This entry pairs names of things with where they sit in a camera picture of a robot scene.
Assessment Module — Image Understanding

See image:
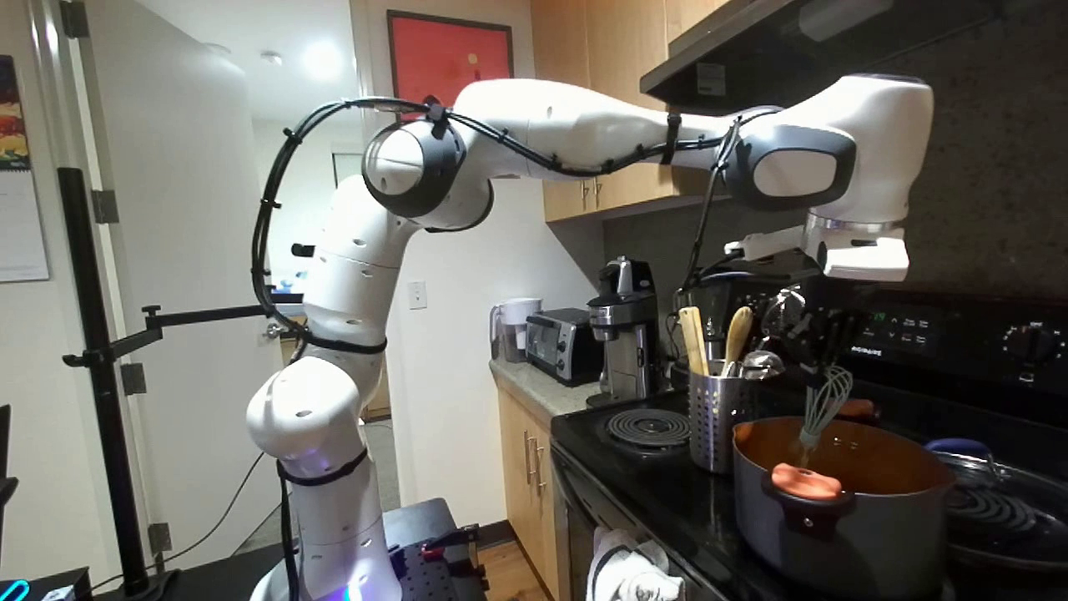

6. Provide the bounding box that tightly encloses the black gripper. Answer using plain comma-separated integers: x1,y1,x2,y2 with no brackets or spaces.
799,274,882,375

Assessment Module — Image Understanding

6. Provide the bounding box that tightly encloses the teal silicone whisk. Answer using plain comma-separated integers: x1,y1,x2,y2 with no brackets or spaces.
793,363,856,474

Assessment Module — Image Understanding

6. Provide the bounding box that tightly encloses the grey pot orange inside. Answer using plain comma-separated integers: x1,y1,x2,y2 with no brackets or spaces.
727,396,956,601

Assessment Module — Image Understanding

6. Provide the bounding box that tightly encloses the round steel ladle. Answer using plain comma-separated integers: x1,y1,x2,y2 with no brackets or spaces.
765,284,812,338

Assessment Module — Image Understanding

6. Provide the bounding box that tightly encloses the small steel spoon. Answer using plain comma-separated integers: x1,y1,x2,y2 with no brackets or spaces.
738,344,788,383

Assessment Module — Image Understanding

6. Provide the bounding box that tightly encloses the wooden spoon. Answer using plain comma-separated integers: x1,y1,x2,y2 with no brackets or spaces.
718,305,756,382

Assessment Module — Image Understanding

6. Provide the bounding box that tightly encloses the steel utensil holder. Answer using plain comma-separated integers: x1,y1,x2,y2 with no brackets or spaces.
683,370,748,480

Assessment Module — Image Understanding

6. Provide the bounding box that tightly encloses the wooden spatula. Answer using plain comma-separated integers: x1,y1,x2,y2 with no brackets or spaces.
674,305,715,382

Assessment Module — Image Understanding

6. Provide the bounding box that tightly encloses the steel coffee machine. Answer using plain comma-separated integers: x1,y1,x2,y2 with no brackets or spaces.
584,256,659,407

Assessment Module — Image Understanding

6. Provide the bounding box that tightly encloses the black electric stove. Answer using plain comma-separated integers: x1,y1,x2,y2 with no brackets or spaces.
548,284,1068,601

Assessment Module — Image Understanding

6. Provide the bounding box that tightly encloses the glass pan lid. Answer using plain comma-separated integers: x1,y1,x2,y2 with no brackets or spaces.
923,433,1068,579

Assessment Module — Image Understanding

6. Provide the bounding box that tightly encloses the black toaster oven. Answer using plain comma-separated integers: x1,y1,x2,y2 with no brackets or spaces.
519,307,608,392

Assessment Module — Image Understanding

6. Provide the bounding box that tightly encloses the white hanging towel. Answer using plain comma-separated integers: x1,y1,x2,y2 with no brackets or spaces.
584,527,695,601

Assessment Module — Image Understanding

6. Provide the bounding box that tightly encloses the dark range hood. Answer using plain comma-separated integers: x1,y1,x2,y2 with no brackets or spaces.
638,0,1068,113

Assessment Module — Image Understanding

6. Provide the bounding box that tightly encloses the white countertop container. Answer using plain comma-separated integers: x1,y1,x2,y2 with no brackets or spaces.
488,294,542,363

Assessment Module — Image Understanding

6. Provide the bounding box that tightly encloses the wooden lower cabinet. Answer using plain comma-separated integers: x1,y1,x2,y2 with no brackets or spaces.
494,387,565,601

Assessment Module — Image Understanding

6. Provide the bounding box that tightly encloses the wooden cabinet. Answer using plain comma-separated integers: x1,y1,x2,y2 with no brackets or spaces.
494,387,565,601
529,0,731,227

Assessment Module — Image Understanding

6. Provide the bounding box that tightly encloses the wooden upper cabinet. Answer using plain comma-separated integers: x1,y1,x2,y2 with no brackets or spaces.
529,0,731,227

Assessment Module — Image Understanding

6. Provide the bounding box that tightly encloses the red framed picture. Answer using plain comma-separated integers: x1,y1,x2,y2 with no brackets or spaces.
385,11,516,113

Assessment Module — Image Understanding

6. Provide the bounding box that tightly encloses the black device cyan light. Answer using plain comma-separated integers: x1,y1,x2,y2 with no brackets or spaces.
0,563,92,601

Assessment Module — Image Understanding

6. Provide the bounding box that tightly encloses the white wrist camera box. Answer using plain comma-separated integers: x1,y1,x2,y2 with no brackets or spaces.
813,213,913,284

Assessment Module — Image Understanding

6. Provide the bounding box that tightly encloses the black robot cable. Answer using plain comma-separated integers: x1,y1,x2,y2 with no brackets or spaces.
248,94,779,338

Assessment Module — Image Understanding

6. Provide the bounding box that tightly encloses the black camera stand pole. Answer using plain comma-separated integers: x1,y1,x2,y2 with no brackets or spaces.
53,165,275,601

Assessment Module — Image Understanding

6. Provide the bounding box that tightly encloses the colourful wall picture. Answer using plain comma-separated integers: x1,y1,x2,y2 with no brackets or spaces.
0,49,33,175

